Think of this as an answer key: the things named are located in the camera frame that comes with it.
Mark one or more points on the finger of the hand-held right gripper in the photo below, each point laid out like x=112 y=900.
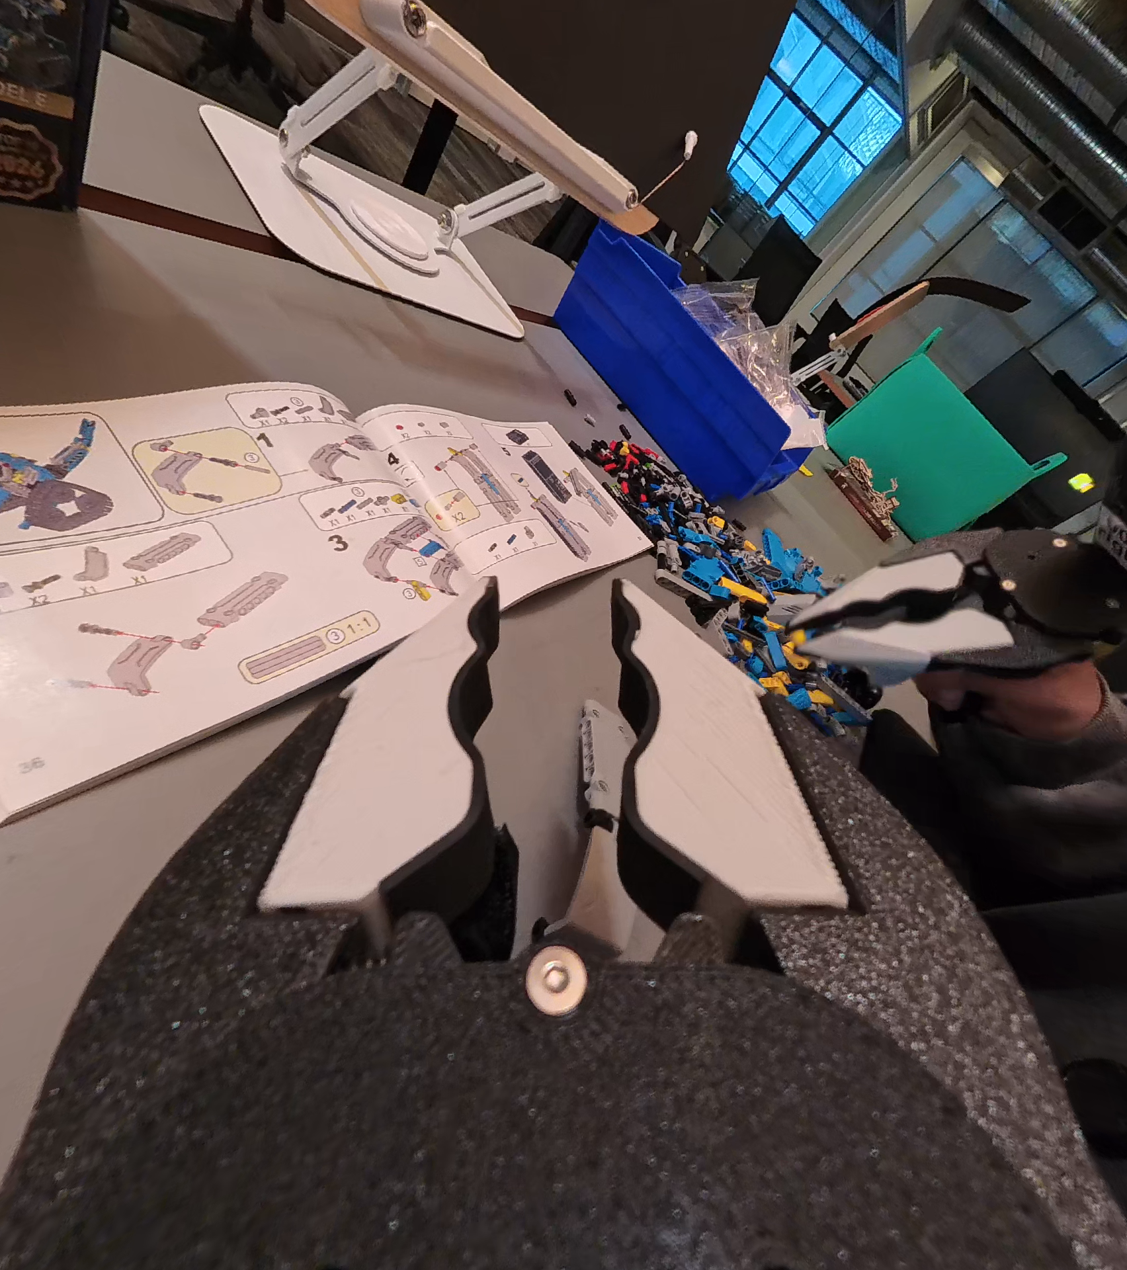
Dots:
x=880 y=585
x=903 y=640

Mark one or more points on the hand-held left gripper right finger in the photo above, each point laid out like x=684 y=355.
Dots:
x=731 y=795

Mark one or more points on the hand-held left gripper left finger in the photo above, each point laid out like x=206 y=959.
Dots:
x=375 y=795

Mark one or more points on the pile of small brick parts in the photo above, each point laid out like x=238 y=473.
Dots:
x=713 y=556

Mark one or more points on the person's right forearm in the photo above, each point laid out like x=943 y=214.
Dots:
x=1070 y=804

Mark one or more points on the grey desk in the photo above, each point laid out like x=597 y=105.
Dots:
x=128 y=297

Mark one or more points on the person's right hand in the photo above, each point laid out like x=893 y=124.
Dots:
x=1019 y=705

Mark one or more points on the wooden cutout model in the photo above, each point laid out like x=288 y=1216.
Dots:
x=867 y=492

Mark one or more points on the teal plastic bin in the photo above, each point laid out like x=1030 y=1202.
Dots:
x=931 y=446

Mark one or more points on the black monitor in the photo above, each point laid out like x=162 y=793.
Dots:
x=1030 y=397

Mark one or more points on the small clear plastic bag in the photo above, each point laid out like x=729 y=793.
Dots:
x=754 y=337

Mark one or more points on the open instruction booklet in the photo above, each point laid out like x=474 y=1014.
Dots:
x=226 y=556

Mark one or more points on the blue plastic bin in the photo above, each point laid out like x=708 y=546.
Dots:
x=663 y=356

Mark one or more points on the blue-lit paned window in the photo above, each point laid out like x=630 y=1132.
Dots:
x=810 y=99

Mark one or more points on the white laptop stand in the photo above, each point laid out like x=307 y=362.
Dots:
x=684 y=58
x=503 y=110

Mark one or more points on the dark blue toy box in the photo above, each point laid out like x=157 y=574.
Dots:
x=9 y=119

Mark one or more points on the silver ventilation duct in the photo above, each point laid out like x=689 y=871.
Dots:
x=1070 y=99

